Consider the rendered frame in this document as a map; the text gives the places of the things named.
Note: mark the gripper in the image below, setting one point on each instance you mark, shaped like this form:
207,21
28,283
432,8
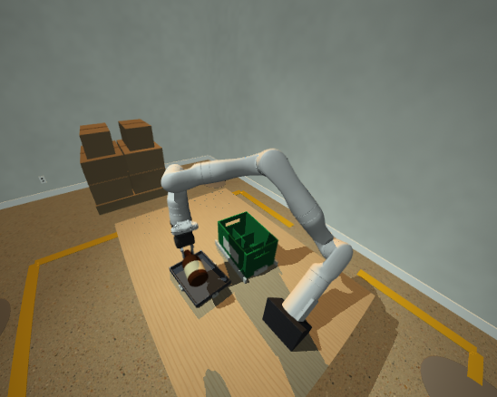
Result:
182,230

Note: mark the green plastic crate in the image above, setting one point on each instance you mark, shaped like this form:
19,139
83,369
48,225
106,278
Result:
248,233

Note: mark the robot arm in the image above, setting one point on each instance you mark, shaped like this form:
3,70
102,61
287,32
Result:
274,165

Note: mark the dark brown bottle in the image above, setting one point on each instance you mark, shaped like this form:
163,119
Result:
194,269

